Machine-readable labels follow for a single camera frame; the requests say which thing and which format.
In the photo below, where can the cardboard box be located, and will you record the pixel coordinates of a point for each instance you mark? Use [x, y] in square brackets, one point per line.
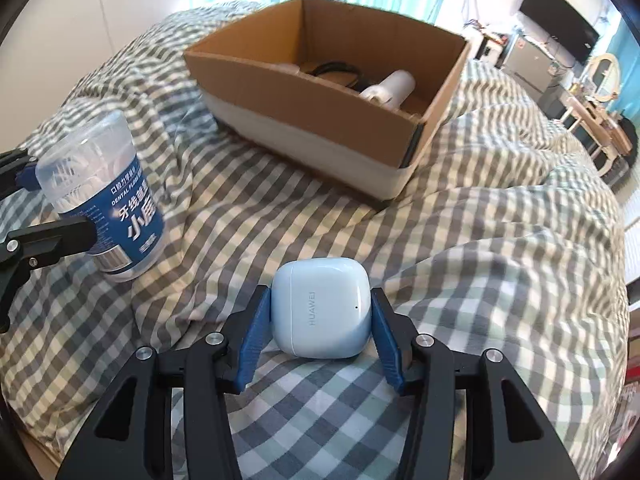
[320, 125]

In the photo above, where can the grey checked blanket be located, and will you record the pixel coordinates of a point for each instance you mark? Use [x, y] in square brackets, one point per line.
[450, 235]

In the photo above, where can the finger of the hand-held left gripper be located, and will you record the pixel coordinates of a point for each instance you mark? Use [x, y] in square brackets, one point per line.
[20, 172]
[50, 242]

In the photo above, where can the silver small fridge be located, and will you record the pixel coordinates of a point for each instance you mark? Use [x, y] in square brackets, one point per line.
[530, 62]

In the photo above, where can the narrow teal curtain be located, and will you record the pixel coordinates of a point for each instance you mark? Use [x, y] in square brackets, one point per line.
[622, 55]

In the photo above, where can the black wall television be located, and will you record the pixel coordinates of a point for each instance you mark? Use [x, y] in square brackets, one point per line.
[557, 17]

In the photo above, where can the black bag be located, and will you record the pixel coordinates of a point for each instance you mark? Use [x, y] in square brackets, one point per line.
[631, 140]

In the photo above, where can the light blue earbuds case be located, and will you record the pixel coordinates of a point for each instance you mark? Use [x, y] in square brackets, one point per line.
[322, 310]

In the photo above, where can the white plastic bottle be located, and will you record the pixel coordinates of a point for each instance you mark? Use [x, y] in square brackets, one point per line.
[390, 87]

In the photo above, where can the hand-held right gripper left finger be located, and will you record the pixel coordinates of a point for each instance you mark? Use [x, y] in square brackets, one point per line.
[255, 340]

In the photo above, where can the white oval mirror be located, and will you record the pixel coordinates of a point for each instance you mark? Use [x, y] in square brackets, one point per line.
[605, 77]

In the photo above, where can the white dressing table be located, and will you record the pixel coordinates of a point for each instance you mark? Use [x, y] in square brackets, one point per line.
[607, 132]

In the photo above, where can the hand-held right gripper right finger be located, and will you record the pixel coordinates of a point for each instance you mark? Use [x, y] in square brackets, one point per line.
[387, 340]

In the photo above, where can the clear dental floss jar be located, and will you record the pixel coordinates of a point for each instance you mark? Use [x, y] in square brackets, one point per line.
[100, 185]

